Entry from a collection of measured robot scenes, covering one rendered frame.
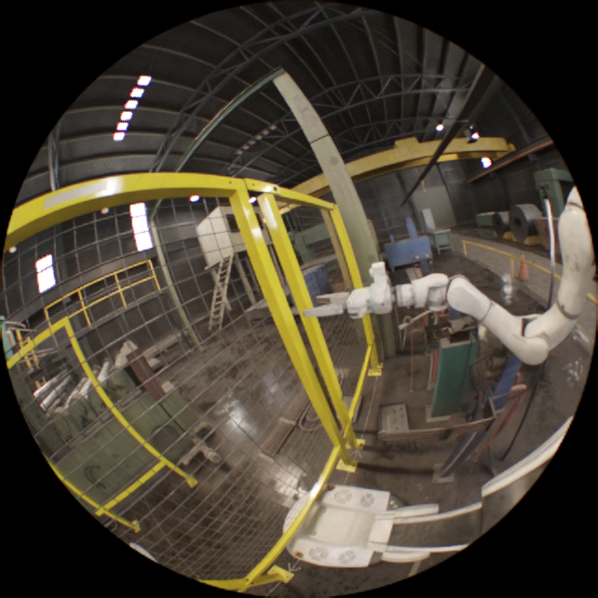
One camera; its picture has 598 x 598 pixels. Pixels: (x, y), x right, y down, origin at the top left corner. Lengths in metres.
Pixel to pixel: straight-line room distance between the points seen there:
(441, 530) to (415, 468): 1.03
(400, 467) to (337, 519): 0.63
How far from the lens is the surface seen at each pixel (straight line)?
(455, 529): 0.60
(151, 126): 11.25
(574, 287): 0.46
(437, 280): 0.47
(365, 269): 1.92
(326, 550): 1.19
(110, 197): 0.47
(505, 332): 0.52
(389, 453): 1.63
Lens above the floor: 1.52
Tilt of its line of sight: 14 degrees down
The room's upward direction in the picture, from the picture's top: 20 degrees counter-clockwise
